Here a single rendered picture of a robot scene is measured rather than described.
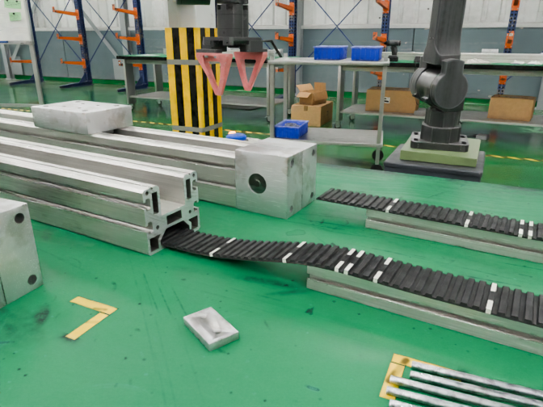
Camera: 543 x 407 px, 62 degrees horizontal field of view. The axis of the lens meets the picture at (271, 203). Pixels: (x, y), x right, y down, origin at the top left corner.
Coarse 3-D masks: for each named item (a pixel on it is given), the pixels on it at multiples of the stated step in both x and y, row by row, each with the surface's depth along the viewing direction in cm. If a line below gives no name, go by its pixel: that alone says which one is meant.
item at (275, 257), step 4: (284, 244) 53; (288, 244) 53; (292, 244) 52; (296, 244) 52; (280, 248) 52; (284, 248) 52; (288, 248) 51; (292, 248) 51; (276, 252) 51; (280, 252) 51; (284, 252) 50; (288, 252) 51; (268, 256) 50; (272, 256) 50; (276, 256) 49; (280, 256) 49; (284, 256) 50; (268, 260) 49; (272, 260) 49; (276, 260) 49
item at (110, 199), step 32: (0, 160) 66; (32, 160) 66; (64, 160) 70; (96, 160) 66; (128, 160) 66; (0, 192) 69; (32, 192) 64; (64, 192) 60; (96, 192) 59; (128, 192) 54; (160, 192) 62; (192, 192) 61; (64, 224) 63; (96, 224) 59; (128, 224) 57; (160, 224) 56; (192, 224) 64
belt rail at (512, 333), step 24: (312, 288) 48; (336, 288) 47; (360, 288) 46; (384, 288) 44; (408, 312) 43; (432, 312) 43; (456, 312) 41; (480, 312) 40; (480, 336) 40; (504, 336) 39; (528, 336) 39
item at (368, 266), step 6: (366, 258) 47; (372, 258) 48; (378, 258) 47; (384, 258) 48; (360, 264) 46; (366, 264) 46; (372, 264) 46; (378, 264) 46; (354, 270) 45; (360, 270) 45; (366, 270) 45; (372, 270) 45; (354, 276) 45; (360, 276) 44; (366, 276) 44; (372, 276) 44
